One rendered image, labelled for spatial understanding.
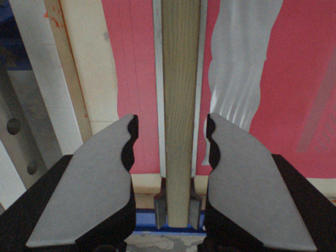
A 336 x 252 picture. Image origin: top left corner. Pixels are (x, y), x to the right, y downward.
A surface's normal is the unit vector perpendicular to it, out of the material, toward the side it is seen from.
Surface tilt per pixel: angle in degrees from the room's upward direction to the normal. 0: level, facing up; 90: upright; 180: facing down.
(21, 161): 90
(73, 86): 90
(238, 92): 33
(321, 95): 0
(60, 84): 0
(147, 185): 0
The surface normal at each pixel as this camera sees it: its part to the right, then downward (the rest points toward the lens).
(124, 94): -0.04, 0.49
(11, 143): 1.00, 0.00
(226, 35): -0.65, 0.45
